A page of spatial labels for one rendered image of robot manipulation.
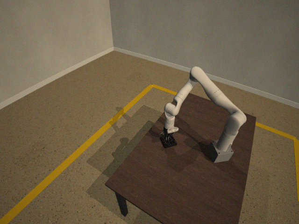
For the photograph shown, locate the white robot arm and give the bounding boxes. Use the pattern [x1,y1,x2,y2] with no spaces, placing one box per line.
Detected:
[164,67,247,152]

